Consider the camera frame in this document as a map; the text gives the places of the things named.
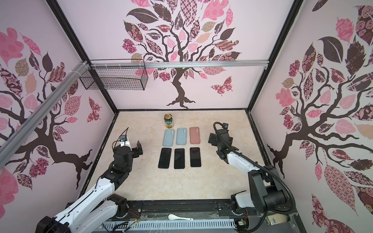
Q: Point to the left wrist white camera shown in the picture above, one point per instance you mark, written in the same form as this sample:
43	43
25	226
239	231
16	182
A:
124	141

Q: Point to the black wire basket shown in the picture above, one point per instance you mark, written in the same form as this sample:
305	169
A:
116	74

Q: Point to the silver aluminium bar left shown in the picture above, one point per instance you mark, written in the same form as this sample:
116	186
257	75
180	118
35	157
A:
10	147

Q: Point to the white plastic spoon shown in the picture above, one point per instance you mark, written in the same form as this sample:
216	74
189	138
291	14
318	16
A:
175	217

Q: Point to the green gold drink can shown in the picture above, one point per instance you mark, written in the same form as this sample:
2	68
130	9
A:
168	118

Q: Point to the black phone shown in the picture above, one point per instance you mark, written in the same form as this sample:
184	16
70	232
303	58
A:
179	159
195	157
165	158

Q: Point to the silver aluminium bar back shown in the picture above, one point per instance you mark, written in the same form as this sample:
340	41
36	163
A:
193	64

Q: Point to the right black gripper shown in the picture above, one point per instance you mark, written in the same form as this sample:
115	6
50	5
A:
214	141

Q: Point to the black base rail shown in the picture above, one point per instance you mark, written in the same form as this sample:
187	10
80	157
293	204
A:
221	207

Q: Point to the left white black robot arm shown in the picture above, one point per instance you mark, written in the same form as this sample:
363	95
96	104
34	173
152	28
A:
100	203

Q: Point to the white slotted cable duct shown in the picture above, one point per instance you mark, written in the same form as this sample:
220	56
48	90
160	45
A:
163	226

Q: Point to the pink phone case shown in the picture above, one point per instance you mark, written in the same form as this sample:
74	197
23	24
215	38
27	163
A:
194	135

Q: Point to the light blue phone case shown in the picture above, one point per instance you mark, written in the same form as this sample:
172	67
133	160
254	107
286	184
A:
181	136
168	138

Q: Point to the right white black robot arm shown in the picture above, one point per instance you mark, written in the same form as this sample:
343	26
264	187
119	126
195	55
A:
267	192

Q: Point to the silver aluminium bar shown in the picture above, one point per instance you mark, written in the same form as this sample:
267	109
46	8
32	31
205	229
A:
193	64
10	147

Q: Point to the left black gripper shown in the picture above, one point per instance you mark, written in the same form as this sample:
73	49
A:
135	150

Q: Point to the beige power adapter box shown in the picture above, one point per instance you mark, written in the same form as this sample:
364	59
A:
276	219

